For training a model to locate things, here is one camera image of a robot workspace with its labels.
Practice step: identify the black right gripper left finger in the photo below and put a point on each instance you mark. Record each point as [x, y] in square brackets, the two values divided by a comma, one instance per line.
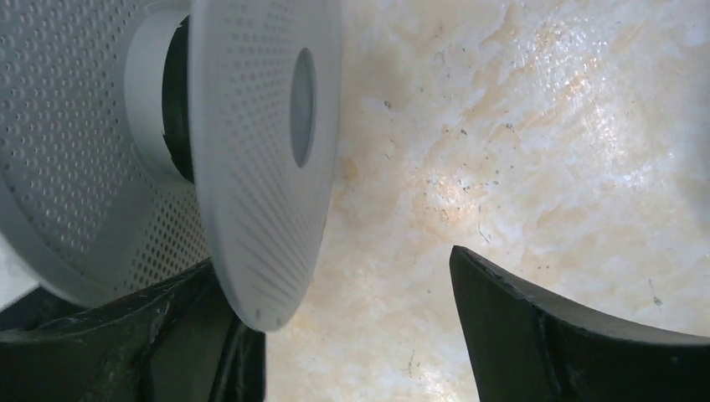
[177, 340]

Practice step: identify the grey plastic cable spool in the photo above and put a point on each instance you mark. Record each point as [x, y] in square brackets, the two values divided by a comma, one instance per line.
[139, 138]

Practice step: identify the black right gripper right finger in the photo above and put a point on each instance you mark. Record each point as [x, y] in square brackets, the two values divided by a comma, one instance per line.
[527, 343]

